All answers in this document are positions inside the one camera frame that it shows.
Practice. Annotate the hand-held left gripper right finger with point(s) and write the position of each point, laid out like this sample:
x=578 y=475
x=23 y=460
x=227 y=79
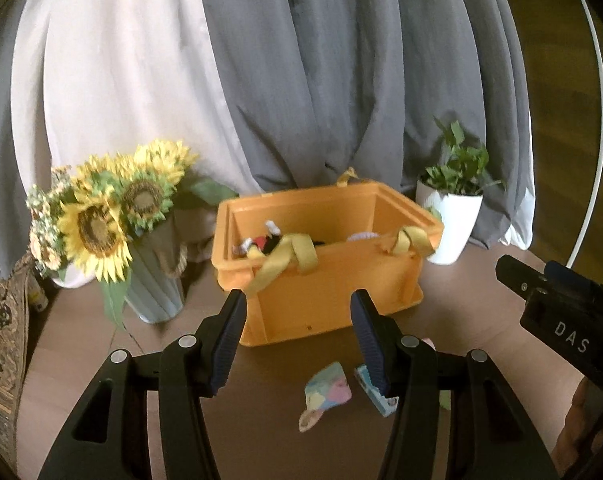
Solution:
x=374 y=350

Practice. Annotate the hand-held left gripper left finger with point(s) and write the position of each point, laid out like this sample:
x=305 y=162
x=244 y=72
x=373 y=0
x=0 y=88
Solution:
x=226 y=345

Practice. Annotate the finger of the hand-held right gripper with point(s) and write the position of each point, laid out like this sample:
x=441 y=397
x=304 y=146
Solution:
x=519 y=275
x=576 y=282

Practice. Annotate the blue tissue packet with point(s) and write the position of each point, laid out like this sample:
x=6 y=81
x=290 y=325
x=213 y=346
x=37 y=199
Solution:
x=381 y=405

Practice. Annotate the orange plastic crate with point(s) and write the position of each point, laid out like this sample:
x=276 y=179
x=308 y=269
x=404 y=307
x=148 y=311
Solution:
x=301 y=310

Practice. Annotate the black plush doll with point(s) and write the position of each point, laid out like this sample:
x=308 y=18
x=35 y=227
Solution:
x=269 y=244

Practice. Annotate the person's right hand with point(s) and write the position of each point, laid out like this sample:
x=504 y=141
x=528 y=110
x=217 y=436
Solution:
x=576 y=425

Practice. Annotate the pink sock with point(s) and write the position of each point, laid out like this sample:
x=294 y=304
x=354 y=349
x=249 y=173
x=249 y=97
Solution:
x=428 y=345

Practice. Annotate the green plant in white pot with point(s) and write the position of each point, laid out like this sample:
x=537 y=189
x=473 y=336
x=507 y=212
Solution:
x=451 y=220

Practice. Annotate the green frog plush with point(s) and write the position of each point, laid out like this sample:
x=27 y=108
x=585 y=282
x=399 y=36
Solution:
x=445 y=401

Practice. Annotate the grey ribbed vase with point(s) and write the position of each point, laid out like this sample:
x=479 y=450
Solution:
x=156 y=285

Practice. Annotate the sunflower bouquet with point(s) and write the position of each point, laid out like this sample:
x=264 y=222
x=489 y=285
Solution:
x=96 y=225

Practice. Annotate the brown patterned cloth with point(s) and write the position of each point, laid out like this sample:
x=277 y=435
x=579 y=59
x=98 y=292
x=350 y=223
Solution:
x=1 y=340

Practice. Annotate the grey curtain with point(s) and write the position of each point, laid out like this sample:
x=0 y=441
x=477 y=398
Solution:
x=331 y=85
x=1 y=160

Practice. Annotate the pale pink curtain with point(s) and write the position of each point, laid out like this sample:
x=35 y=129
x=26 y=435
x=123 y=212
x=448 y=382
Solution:
x=121 y=70

